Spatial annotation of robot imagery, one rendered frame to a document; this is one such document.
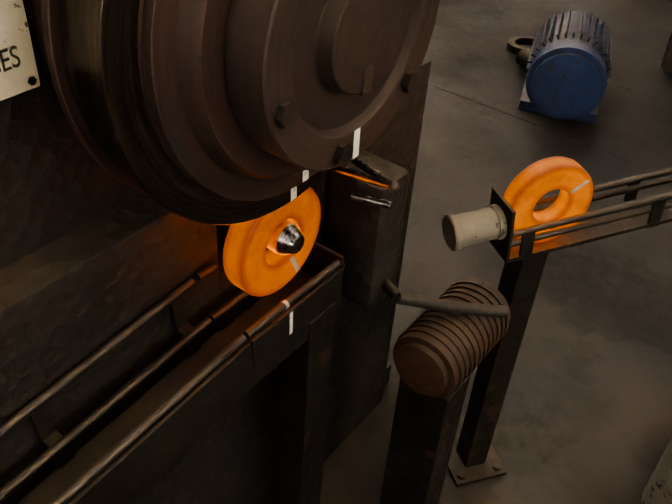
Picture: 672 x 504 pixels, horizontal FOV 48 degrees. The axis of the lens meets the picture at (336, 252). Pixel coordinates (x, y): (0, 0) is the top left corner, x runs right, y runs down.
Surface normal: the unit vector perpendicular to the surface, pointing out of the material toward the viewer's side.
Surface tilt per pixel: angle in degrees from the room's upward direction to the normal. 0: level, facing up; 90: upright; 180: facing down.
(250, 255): 90
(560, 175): 90
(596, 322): 0
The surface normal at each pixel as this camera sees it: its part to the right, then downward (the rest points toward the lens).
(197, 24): -0.16, 0.43
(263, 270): 0.79, 0.42
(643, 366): 0.06, -0.77
